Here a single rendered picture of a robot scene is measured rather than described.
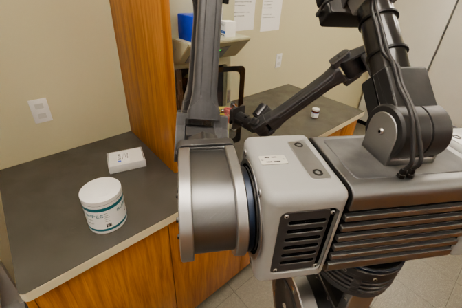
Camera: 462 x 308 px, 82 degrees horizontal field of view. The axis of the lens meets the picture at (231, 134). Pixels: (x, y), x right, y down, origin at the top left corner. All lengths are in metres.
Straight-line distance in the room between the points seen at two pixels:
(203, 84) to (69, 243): 0.76
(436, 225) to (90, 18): 1.40
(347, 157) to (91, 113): 1.35
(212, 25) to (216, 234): 0.39
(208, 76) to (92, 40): 1.00
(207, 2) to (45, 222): 0.95
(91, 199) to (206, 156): 0.66
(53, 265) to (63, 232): 0.12
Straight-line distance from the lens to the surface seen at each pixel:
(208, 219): 0.32
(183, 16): 1.07
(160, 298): 1.49
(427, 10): 3.78
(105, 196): 0.98
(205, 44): 0.54
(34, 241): 1.15
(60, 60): 1.45
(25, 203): 1.31
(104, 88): 1.53
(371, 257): 0.45
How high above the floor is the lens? 1.72
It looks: 30 degrees down
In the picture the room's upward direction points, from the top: 3 degrees clockwise
